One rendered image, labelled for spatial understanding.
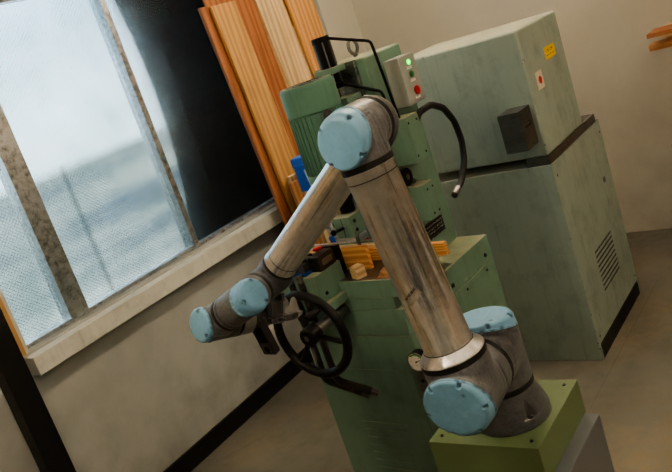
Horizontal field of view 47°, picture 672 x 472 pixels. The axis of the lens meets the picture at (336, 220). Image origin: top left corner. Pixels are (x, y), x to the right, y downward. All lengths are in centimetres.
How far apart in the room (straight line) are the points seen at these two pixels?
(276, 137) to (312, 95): 164
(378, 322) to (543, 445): 75
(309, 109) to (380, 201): 85
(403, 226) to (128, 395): 211
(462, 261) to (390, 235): 106
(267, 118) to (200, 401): 142
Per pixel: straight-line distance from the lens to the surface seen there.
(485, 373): 169
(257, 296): 191
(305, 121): 238
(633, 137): 460
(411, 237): 159
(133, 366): 348
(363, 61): 252
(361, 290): 239
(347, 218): 246
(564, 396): 201
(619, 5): 446
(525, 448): 186
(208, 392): 376
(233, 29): 399
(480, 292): 272
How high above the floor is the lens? 165
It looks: 14 degrees down
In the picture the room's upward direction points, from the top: 19 degrees counter-clockwise
